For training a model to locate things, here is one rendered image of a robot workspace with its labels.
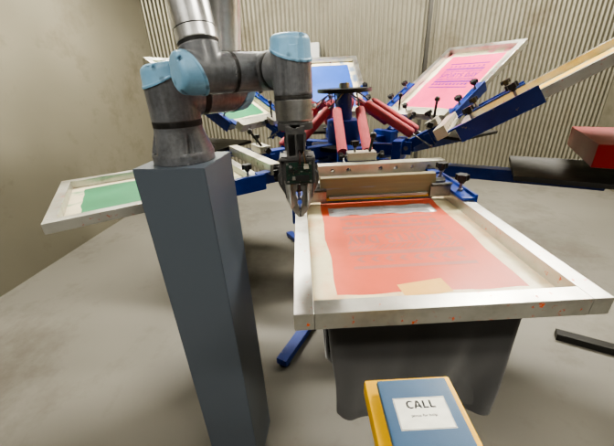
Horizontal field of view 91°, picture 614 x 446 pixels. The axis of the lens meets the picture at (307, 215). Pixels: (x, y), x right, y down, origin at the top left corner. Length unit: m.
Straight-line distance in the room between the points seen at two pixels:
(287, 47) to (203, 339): 0.83
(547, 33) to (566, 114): 1.02
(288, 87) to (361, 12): 3.81
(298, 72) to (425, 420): 0.57
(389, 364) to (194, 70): 0.75
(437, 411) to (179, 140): 0.71
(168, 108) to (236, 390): 0.89
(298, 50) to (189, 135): 0.34
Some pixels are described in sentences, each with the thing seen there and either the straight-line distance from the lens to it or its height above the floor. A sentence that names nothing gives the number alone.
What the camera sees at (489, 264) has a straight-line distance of 0.85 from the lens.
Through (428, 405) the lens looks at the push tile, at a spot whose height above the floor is 0.97.
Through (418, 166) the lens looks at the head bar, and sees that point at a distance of 1.38.
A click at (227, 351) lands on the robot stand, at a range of 1.05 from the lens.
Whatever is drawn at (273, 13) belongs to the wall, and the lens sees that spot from 4.47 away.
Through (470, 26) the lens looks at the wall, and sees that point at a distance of 4.59.
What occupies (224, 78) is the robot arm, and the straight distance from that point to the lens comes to 0.63.
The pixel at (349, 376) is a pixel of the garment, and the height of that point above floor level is 0.70.
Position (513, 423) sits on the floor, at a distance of 1.80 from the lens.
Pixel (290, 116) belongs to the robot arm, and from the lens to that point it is 0.60.
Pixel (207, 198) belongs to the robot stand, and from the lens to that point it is 0.76.
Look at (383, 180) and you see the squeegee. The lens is 1.10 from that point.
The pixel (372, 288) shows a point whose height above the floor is 0.95.
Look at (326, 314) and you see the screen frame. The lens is 0.58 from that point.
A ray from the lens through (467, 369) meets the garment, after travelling 0.95.
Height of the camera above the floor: 1.37
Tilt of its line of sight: 24 degrees down
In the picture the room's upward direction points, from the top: 3 degrees counter-clockwise
